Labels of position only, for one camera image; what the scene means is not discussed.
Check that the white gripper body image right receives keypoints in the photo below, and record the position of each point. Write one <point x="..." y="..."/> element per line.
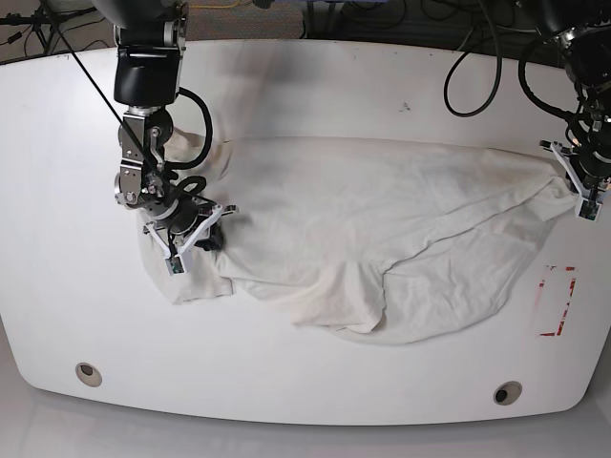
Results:
<point x="590" y="185"/>

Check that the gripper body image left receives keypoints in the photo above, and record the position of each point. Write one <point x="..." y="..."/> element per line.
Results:
<point x="188" y="222"/>

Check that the white T-shirt with yellow logo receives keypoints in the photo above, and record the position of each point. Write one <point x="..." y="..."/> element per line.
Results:
<point x="377" y="241"/>

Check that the red tape rectangle marking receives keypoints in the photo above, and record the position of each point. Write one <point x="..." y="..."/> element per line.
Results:
<point x="554" y="295"/>

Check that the black tripod stand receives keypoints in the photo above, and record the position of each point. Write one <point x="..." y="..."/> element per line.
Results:
<point x="37" y="23"/>

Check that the wrist camera board image right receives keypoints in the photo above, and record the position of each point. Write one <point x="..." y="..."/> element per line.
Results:
<point x="589" y="209"/>

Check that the wrist camera board image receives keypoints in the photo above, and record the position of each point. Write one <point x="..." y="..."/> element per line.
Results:
<point x="179" y="263"/>
<point x="589" y="209"/>

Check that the wrist camera board image left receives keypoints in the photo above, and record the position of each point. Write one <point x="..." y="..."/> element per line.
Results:
<point x="179" y="263"/>

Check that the left table cable grommet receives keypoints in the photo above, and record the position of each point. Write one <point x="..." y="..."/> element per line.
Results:
<point x="88" y="375"/>

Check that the table cable grommet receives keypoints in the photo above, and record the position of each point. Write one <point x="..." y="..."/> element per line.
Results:
<point x="507" y="393"/>
<point x="88" y="375"/>

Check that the right table cable grommet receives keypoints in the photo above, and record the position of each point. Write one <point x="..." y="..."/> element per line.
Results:
<point x="507" y="393"/>

